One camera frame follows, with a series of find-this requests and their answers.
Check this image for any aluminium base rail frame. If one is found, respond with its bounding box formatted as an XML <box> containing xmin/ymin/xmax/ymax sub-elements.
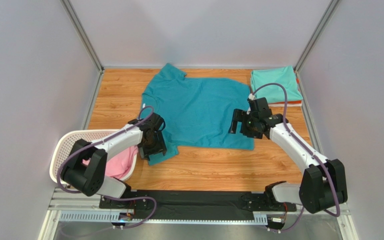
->
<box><xmin>39</xmin><ymin>188</ymin><xmax>358</xmax><ymax>240</ymax></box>

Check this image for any right aluminium corner post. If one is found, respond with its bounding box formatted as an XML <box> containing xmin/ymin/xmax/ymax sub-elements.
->
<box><xmin>294</xmin><ymin>0</ymin><xmax>341</xmax><ymax>72</ymax></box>

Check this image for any folded mint green t shirt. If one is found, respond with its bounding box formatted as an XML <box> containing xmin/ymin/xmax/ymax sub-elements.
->
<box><xmin>250</xmin><ymin>65</ymin><xmax>303</xmax><ymax>104</ymax></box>

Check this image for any pink t shirt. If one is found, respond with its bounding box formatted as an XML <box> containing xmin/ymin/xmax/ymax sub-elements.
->
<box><xmin>82</xmin><ymin>144</ymin><xmax>140</xmax><ymax>181</ymax></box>

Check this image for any folded orange t shirt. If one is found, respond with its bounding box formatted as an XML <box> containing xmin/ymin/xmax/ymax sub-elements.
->
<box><xmin>268</xmin><ymin>76</ymin><xmax>303</xmax><ymax>107</ymax></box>

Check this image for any black cloth strip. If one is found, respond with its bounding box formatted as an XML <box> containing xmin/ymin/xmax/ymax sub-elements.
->
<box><xmin>130</xmin><ymin>189</ymin><xmax>273</xmax><ymax>221</ymax></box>

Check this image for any aluminium corner post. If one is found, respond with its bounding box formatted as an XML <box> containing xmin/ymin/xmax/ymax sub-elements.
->
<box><xmin>294</xmin><ymin>0</ymin><xmax>341</xmax><ymax>72</ymax></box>
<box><xmin>60</xmin><ymin>0</ymin><xmax>105</xmax><ymax>72</ymax></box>

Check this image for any white plastic laundry basket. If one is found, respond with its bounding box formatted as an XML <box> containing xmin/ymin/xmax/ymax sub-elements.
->
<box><xmin>49</xmin><ymin>129</ymin><xmax>138</xmax><ymax>187</ymax></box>

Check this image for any left aluminium corner post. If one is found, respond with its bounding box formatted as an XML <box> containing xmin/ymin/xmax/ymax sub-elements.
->
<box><xmin>60</xmin><ymin>0</ymin><xmax>105</xmax><ymax>72</ymax></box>

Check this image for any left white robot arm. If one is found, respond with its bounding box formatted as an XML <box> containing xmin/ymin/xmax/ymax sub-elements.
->
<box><xmin>55</xmin><ymin>112</ymin><xmax>167</xmax><ymax>202</ymax></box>

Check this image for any teal t shirt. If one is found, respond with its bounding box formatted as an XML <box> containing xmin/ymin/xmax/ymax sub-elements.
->
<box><xmin>141</xmin><ymin>63</ymin><xmax>255</xmax><ymax>166</ymax></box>

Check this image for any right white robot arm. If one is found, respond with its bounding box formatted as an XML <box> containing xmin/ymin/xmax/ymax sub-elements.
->
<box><xmin>229</xmin><ymin>95</ymin><xmax>348</xmax><ymax>217</ymax></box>

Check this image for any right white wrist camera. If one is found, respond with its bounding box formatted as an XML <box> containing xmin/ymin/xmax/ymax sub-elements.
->
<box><xmin>247</xmin><ymin>93</ymin><xmax>256</xmax><ymax>102</ymax></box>

